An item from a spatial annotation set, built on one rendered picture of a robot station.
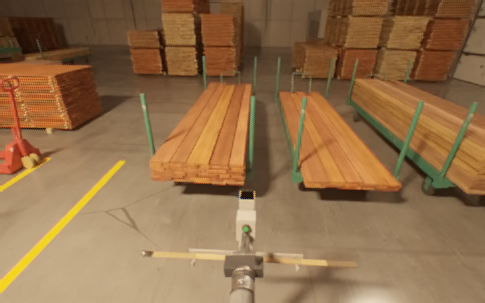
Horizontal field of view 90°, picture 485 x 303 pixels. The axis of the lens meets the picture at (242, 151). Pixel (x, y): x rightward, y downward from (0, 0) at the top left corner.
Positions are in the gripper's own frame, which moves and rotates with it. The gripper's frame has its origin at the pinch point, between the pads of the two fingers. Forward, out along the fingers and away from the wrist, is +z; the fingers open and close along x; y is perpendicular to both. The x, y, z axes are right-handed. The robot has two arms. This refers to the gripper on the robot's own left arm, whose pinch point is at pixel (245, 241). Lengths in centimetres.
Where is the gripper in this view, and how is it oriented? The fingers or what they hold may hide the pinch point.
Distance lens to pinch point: 97.3
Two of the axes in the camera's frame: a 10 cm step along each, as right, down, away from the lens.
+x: -10.0, 0.2, 0.7
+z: 0.5, -4.7, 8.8
